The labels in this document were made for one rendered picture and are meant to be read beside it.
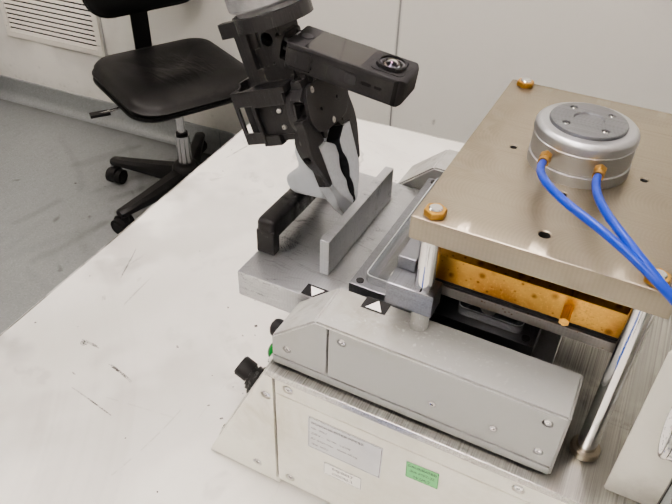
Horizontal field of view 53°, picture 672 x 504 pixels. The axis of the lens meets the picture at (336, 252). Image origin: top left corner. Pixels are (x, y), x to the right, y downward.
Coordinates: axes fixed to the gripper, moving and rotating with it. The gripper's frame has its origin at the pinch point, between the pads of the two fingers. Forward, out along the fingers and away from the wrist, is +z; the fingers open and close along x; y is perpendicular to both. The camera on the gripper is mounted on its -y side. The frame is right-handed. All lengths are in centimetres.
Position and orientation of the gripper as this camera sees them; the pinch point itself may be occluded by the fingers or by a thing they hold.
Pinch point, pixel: (351, 204)
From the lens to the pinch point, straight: 67.8
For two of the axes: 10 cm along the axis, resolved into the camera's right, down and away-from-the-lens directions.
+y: -8.5, -0.2, 5.3
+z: 2.8, 8.4, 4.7
